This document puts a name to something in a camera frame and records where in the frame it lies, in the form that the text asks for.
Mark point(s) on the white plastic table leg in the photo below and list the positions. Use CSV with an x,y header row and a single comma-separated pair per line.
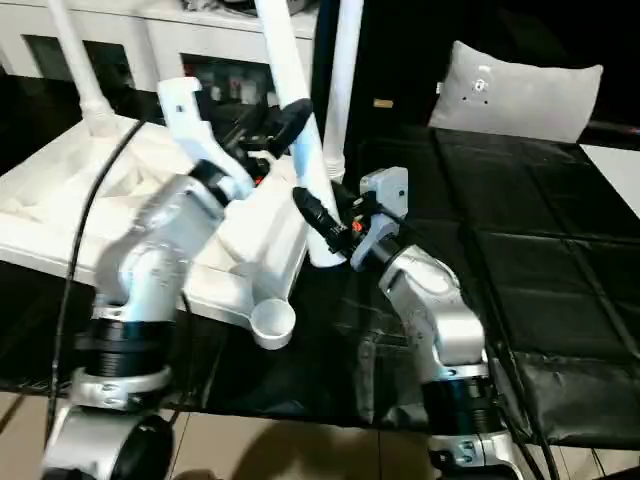
x,y
80,60
345,80
300,120

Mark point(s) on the white plastic table top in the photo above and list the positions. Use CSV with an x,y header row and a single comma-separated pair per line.
x,y
60,210

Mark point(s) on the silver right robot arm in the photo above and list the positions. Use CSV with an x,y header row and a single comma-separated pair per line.
x,y
440,320

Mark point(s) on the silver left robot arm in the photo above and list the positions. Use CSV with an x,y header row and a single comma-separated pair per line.
x,y
150,290

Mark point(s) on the small yellow tag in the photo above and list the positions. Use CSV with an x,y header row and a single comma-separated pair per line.
x,y
383,102

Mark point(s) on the grey black bag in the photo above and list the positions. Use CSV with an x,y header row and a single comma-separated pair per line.
x,y
240,5

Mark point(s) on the white cabinet with glass doors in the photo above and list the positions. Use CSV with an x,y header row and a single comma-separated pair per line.
x,y
130,40

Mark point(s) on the black work mat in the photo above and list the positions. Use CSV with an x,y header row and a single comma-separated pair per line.
x,y
560,250

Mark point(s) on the grey pillow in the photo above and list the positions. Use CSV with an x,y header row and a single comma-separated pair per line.
x,y
520,95

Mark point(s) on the white flat board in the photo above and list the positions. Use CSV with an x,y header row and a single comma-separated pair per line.
x,y
615,170

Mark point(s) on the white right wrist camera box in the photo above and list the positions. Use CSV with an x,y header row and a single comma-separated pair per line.
x,y
385,195

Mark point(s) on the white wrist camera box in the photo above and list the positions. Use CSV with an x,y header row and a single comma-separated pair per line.
x,y
190,120
385,195

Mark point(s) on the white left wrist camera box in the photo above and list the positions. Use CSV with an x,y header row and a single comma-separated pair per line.
x,y
190,120

